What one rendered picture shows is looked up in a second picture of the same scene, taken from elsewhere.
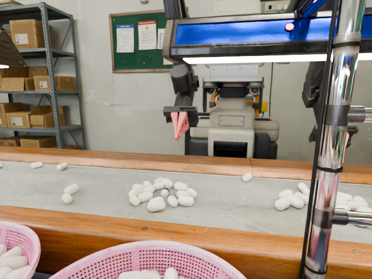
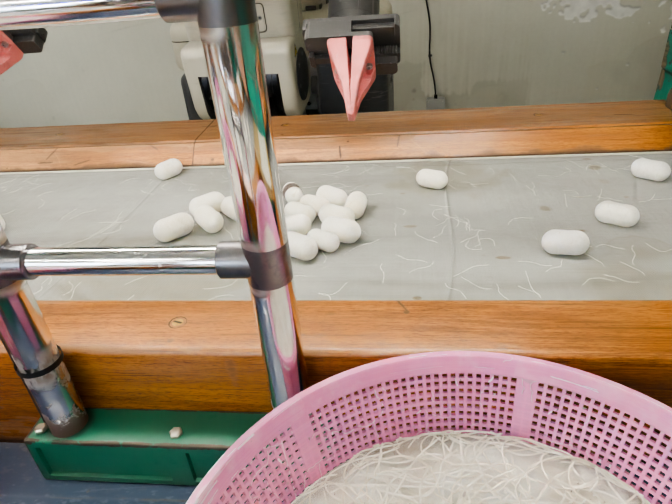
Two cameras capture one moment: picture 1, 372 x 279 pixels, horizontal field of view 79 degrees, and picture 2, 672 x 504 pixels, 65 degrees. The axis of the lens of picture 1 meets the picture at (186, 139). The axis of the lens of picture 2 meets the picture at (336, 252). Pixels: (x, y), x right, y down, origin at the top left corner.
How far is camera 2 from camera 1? 0.34 m
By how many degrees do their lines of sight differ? 19
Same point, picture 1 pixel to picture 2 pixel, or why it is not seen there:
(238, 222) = (42, 279)
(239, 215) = not seen: hidden behind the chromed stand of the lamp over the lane
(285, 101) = not seen: outside the picture
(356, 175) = (420, 139)
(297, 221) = not seen: hidden behind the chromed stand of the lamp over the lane
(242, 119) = (260, 12)
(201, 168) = (79, 155)
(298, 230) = (158, 282)
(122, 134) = (67, 74)
